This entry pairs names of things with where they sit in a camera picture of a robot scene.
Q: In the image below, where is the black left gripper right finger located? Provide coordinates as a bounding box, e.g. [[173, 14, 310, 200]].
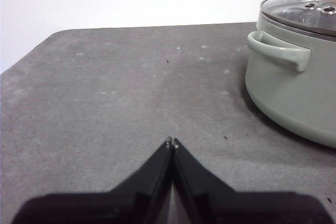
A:
[[172, 137, 328, 224]]

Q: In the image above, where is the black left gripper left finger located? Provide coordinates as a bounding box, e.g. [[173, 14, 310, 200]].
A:
[[12, 136, 174, 224]]

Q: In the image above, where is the glass lid with green knob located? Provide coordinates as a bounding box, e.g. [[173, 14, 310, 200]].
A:
[[259, 0, 336, 37]]

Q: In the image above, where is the sage green electric steamer pot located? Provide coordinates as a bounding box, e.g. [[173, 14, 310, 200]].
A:
[[244, 0, 336, 149]]

